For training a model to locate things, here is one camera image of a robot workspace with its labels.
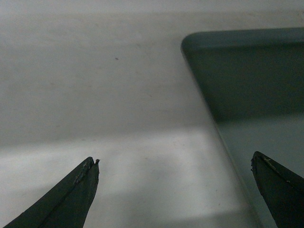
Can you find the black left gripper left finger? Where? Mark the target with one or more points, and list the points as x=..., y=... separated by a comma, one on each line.
x=67, y=204

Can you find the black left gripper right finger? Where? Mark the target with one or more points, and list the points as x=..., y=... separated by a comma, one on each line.
x=281, y=189

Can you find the grey-green rectangular serving tray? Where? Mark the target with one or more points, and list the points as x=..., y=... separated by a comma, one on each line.
x=253, y=84

